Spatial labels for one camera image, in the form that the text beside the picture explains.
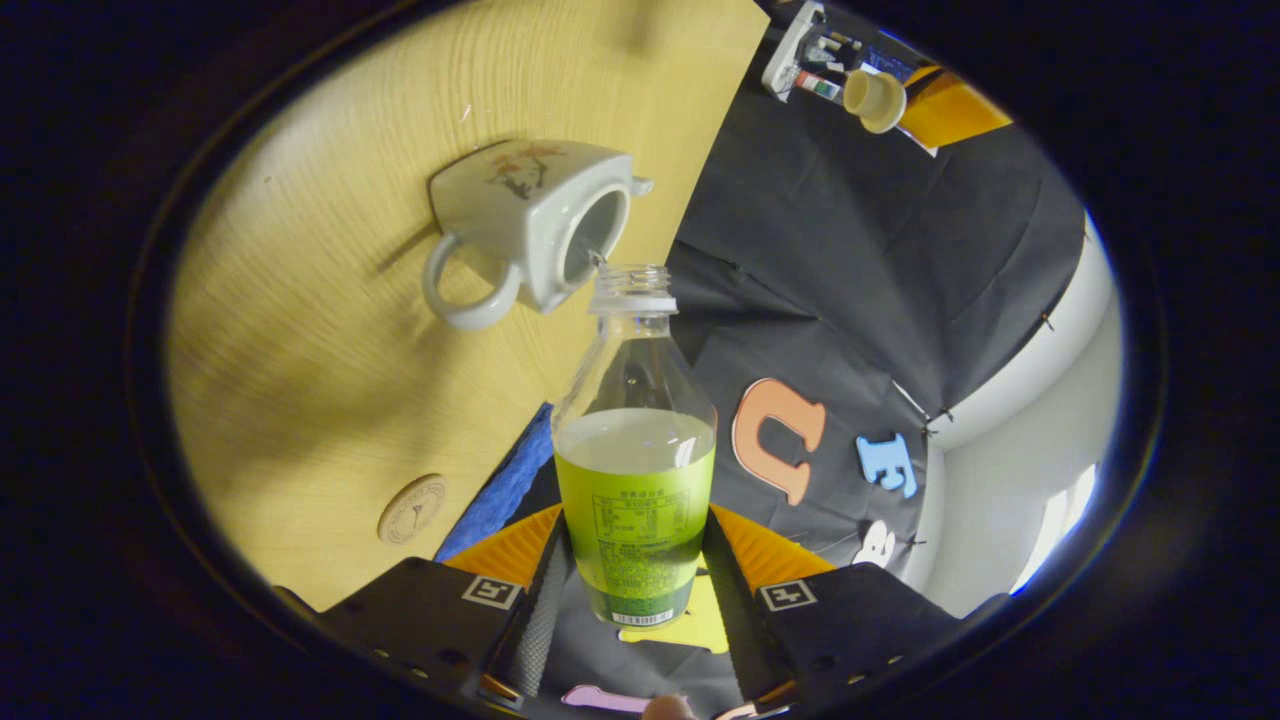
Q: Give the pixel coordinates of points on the green label water bottle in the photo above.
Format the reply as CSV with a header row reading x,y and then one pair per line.
x,y
635,500

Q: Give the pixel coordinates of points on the computer monitor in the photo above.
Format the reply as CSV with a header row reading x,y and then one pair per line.
x,y
888,63

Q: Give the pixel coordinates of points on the small red cap bottle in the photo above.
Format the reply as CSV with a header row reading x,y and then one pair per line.
x,y
820,87

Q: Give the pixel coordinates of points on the white teacup lid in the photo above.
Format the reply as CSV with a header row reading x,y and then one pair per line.
x,y
872,100

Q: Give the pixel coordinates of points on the blue towel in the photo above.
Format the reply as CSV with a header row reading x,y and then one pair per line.
x,y
505,490

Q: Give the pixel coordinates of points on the white side table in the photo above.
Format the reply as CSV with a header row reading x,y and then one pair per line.
x,y
790,45

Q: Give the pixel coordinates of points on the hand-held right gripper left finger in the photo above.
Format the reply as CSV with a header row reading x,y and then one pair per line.
x,y
540,620

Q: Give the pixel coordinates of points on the black backdrop cloth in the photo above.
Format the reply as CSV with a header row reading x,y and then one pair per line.
x,y
800,250

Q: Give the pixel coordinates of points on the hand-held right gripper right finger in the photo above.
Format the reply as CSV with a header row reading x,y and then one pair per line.
x,y
735,610

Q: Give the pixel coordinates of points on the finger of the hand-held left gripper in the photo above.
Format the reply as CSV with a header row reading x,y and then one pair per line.
x,y
960,110

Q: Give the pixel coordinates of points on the round wooden coaster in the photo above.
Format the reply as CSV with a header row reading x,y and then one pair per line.
x,y
412,510

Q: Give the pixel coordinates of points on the white teacup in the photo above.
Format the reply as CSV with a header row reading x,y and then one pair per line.
x,y
500,210

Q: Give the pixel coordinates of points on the ceiling light panel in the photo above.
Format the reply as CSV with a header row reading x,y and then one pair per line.
x,y
1055,525

